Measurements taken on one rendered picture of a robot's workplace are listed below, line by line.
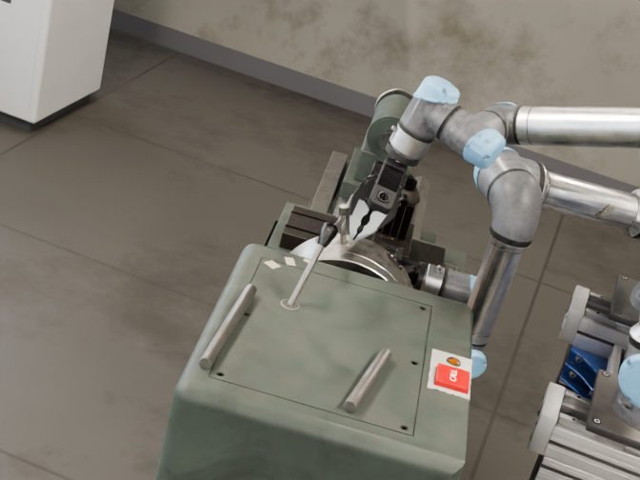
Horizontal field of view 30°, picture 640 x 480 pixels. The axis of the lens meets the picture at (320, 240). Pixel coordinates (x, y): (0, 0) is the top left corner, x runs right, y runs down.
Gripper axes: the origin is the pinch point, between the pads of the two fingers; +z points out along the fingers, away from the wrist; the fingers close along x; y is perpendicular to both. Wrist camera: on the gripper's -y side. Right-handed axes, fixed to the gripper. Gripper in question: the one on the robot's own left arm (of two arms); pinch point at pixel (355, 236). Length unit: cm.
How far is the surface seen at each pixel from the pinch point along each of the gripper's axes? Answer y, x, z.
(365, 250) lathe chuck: 12.7, -4.5, 7.8
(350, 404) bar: -50, -8, 3
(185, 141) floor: 325, 63, 151
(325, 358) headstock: -36.4, -2.4, 6.4
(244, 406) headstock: -56, 7, 9
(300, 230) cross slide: 67, 6, 38
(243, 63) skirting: 443, 62, 144
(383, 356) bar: -33.9, -11.3, 2.1
